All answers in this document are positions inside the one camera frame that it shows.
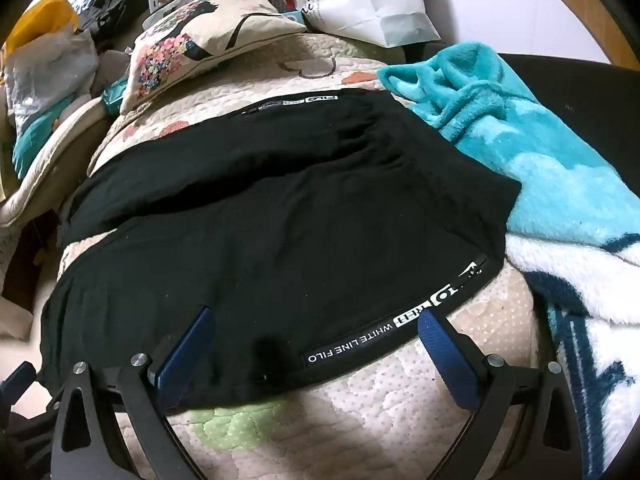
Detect yellow bag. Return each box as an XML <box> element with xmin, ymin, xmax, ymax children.
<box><xmin>5</xmin><ymin>0</ymin><xmax>81</xmax><ymax>56</ymax></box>

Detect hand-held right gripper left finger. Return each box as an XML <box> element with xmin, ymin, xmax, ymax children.
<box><xmin>51</xmin><ymin>306</ymin><xmax>215</xmax><ymax>480</ymax></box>

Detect quilted heart print bedspread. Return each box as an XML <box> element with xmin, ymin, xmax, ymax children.
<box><xmin>0</xmin><ymin>32</ymin><xmax>551</xmax><ymax>480</ymax></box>

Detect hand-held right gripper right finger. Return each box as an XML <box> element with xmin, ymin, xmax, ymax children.
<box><xmin>419</xmin><ymin>311</ymin><xmax>597</xmax><ymax>480</ymax></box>

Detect floral print cushion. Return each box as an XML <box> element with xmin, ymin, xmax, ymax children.
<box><xmin>120</xmin><ymin>0</ymin><xmax>308</xmax><ymax>116</ymax></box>

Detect cream padded mat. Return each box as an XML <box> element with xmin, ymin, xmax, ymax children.
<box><xmin>0</xmin><ymin>95</ymin><xmax>131</xmax><ymax>233</ymax></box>

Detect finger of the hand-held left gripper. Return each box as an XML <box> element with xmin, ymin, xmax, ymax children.
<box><xmin>0</xmin><ymin>362</ymin><xmax>37</xmax><ymax>403</ymax></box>

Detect teal and white fleece blanket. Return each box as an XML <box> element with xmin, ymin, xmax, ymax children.
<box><xmin>376</xmin><ymin>42</ymin><xmax>640</xmax><ymax>480</ymax></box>

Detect white paper bag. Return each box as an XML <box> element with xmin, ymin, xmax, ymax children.
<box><xmin>255</xmin><ymin>0</ymin><xmax>441</xmax><ymax>48</ymax></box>

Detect clear plastic bag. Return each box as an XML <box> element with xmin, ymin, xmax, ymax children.
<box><xmin>5</xmin><ymin>30</ymin><xmax>98</xmax><ymax>126</ymax></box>

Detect green tissue packet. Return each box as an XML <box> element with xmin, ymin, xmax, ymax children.
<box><xmin>101</xmin><ymin>80</ymin><xmax>132</xmax><ymax>117</ymax></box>

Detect teal cloth bundle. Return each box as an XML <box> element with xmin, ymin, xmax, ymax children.
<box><xmin>12</xmin><ymin>97</ymin><xmax>76</xmax><ymax>181</ymax></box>

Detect black pants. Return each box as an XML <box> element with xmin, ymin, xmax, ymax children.
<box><xmin>40</xmin><ymin>92</ymin><xmax>523</xmax><ymax>408</ymax></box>

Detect black seat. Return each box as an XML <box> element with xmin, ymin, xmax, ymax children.
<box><xmin>500</xmin><ymin>52</ymin><xmax>640</xmax><ymax>113</ymax></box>

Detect dark clothing pile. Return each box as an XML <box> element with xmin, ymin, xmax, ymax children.
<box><xmin>80</xmin><ymin>0</ymin><xmax>151</xmax><ymax>36</ymax></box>

